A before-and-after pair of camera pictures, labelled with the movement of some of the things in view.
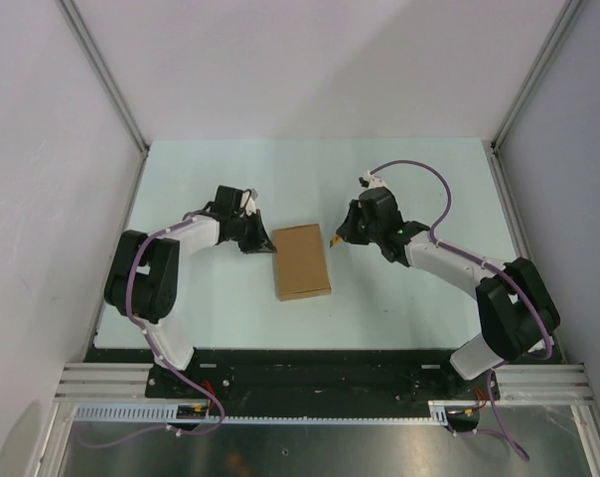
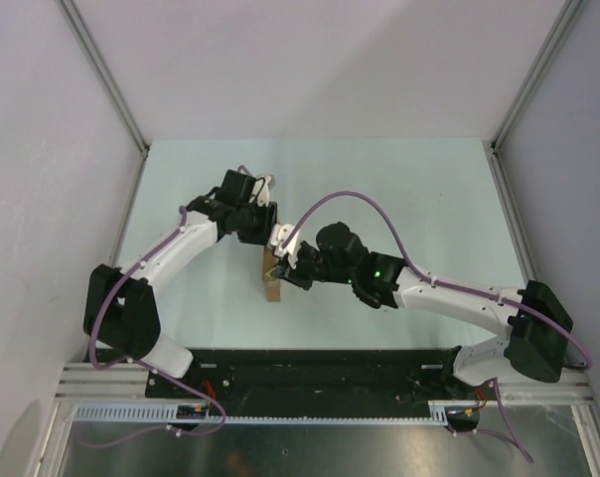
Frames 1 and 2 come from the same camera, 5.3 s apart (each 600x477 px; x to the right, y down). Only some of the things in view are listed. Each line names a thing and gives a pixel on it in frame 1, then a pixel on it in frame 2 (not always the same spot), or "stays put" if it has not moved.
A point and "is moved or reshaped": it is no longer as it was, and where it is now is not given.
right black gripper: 347,231 to 295,274
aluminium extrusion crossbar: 545,384 stays put
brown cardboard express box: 300,267 is moved or reshaped
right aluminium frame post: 562,24 stays put
